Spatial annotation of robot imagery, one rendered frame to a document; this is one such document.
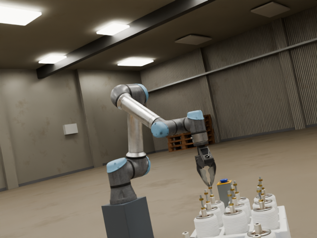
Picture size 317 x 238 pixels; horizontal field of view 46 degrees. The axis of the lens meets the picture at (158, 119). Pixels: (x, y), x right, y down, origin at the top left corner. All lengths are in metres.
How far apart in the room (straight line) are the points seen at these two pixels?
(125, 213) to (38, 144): 9.64
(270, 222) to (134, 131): 0.93
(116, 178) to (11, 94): 9.51
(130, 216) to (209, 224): 0.59
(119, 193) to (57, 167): 9.80
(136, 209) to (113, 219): 0.13
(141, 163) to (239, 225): 0.79
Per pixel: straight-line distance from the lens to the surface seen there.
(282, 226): 1.56
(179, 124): 1.80
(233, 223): 1.54
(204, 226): 1.56
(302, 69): 11.79
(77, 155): 12.28
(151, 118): 1.79
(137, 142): 2.10
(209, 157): 1.70
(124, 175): 2.05
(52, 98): 12.08
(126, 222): 2.01
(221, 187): 1.94
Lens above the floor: 0.61
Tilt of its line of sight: 3 degrees up
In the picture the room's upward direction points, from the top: 11 degrees counter-clockwise
